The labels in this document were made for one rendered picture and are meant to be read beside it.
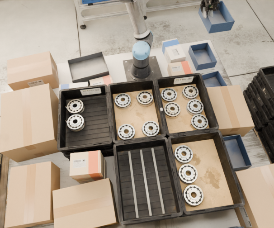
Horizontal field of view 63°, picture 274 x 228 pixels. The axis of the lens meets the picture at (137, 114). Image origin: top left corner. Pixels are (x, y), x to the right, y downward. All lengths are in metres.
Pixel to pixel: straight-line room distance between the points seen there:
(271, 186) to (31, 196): 1.22
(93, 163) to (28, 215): 0.40
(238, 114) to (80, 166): 0.97
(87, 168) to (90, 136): 0.24
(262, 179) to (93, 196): 0.87
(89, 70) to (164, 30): 1.62
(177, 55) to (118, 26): 1.57
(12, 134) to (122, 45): 1.90
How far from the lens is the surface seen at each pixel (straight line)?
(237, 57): 3.03
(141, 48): 1.53
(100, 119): 1.41
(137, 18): 1.53
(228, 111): 1.48
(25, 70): 1.75
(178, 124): 1.39
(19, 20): 3.67
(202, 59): 1.90
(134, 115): 1.40
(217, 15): 1.70
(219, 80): 1.78
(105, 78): 1.64
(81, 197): 1.26
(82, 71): 1.75
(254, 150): 1.62
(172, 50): 1.79
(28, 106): 1.52
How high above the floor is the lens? 2.07
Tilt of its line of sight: 62 degrees down
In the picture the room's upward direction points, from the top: 2 degrees counter-clockwise
